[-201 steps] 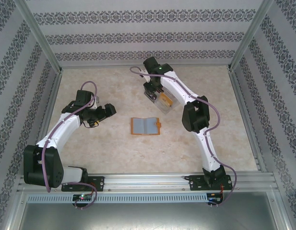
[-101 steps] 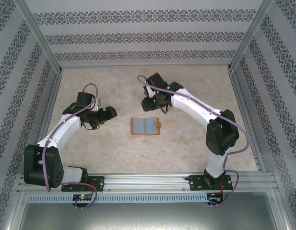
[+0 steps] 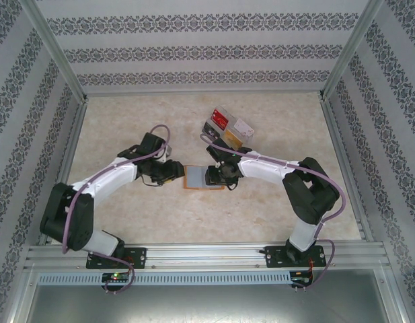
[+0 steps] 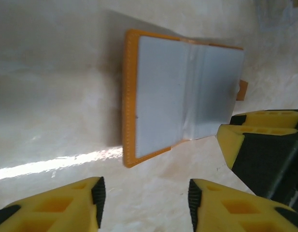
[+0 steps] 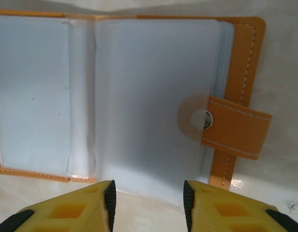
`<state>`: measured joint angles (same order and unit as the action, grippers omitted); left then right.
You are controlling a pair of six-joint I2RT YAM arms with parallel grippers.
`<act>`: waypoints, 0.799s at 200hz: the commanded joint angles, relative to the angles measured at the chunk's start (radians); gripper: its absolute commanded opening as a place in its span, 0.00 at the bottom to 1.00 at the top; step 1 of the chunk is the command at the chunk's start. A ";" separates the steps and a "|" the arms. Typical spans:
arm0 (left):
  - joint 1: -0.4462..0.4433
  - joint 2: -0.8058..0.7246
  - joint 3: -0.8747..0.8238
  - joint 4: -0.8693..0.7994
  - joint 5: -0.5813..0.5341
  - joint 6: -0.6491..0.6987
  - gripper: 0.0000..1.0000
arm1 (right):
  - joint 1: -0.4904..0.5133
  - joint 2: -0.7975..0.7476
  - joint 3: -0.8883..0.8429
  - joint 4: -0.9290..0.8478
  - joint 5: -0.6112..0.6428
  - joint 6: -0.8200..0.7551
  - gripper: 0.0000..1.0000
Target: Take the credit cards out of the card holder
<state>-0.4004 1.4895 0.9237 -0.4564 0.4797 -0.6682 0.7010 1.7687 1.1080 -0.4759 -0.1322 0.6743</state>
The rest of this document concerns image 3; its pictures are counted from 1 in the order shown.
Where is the orange leather card holder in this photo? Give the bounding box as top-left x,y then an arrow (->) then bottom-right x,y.
182,164 -> 226,191

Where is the gold credit card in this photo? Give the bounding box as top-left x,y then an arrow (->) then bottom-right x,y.
223,129 -> 244,149

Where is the white credit card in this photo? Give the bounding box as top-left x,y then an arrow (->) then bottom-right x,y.
234,118 -> 254,137

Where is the red credit card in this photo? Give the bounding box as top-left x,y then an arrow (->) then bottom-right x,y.
210,112 -> 231,131

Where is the clear acrylic organizer box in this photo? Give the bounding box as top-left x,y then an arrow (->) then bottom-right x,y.
200,106 -> 255,154

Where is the grey metal sheet panel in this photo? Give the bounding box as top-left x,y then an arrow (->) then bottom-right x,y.
25,284 -> 396,323

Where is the aluminium mounting rail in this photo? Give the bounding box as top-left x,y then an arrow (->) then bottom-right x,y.
24,242 -> 386,270

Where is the aluminium table side rail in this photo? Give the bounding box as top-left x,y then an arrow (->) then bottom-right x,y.
38,99 -> 89,245
319,99 -> 375,243

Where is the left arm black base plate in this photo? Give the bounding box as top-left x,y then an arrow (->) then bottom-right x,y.
85,247 -> 147,270

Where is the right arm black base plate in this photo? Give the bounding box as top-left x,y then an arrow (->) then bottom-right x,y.
264,245 -> 328,268

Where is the slotted grey cable duct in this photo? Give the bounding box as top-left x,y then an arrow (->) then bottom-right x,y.
37,271 -> 292,286

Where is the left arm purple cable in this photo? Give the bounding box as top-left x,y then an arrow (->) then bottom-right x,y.
61,124 -> 172,295

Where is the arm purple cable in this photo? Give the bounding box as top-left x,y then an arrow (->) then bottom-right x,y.
199,133 -> 346,292
61,124 -> 172,295

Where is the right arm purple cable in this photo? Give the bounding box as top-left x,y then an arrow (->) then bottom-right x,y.
199,133 -> 346,292

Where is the aluminium frame post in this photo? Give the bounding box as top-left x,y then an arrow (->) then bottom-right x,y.
20,0 -> 89,102
319,0 -> 386,100

